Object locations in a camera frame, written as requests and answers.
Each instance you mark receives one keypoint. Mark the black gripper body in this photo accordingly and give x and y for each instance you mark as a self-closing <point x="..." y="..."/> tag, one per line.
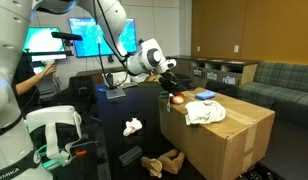
<point x="168" y="80"/>

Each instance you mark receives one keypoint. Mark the blue wavy sponge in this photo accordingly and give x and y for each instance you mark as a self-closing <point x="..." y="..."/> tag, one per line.
<point x="205" y="95"/>

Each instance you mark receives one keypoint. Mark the white cloth towel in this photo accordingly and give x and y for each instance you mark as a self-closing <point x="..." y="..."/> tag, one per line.
<point x="204" y="112"/>

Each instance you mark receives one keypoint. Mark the white bag orange print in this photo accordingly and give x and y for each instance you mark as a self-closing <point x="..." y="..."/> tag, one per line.
<point x="132" y="126"/>

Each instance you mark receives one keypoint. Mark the brown plush moose toy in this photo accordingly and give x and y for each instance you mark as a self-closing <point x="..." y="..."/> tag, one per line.
<point x="167" y="163"/>

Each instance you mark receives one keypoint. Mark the dark grey eraser block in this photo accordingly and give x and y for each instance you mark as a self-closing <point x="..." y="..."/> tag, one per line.
<point x="130" y="155"/>

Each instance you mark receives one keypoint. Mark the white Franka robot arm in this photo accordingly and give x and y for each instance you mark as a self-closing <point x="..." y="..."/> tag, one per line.
<point x="10" y="50"/>

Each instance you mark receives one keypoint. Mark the pale flat box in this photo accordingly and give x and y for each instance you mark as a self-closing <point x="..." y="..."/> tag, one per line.
<point x="140" y="78"/>

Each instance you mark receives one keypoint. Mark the white box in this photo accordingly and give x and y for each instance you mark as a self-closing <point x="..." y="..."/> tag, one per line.
<point x="120" y="79"/>

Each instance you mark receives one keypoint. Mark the large cardboard box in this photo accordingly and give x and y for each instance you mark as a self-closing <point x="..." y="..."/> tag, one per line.
<point x="220" y="146"/>

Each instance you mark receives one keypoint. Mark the person hand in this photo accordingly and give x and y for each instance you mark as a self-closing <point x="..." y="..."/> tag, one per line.
<point x="50" y="69"/>

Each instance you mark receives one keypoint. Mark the small blue object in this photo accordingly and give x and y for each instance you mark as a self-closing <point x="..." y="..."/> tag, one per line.
<point x="101" y="89"/>

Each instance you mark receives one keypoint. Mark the wooden shelf cabinet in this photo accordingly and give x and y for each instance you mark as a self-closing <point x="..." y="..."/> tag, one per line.
<point x="247" y="71"/>

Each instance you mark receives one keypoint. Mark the wooden TV console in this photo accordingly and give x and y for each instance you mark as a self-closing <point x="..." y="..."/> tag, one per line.
<point x="90" y="75"/>

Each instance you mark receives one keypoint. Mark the black office chair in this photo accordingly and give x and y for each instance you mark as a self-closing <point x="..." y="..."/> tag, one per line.
<point x="77" y="96"/>

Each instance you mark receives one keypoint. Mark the green plaid sofa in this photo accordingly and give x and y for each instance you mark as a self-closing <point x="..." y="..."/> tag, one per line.
<point x="280" y="90"/>

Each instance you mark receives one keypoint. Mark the orange tipped tool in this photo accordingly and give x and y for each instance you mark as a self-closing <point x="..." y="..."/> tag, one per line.
<point x="81" y="153"/>

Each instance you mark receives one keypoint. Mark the white VR headset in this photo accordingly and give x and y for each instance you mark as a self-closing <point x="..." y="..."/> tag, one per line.
<point x="54" y="133"/>

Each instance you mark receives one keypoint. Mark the small cyan monitor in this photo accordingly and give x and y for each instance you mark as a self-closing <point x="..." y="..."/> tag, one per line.
<point x="40" y="40"/>

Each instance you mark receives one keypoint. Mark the person in black shirt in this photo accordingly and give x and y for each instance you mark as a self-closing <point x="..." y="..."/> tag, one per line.
<point x="24" y="76"/>

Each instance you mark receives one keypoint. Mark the yellow wrist camera mount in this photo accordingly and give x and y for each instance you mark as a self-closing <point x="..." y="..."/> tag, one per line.
<point x="154" y="78"/>

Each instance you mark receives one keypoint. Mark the white wall outlet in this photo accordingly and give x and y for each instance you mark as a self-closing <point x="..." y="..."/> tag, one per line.
<point x="198" y="49"/>
<point x="236" y="49"/>

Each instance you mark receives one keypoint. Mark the black camera stand grey base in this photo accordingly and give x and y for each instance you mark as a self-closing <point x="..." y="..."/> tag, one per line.
<point x="114" y="93"/>

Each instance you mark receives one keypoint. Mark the large wall TV screen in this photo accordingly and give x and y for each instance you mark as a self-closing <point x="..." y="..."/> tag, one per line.
<point x="84" y="40"/>

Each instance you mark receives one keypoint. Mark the black stereo camera bar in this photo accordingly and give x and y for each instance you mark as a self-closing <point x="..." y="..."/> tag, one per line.
<point x="65" y="36"/>

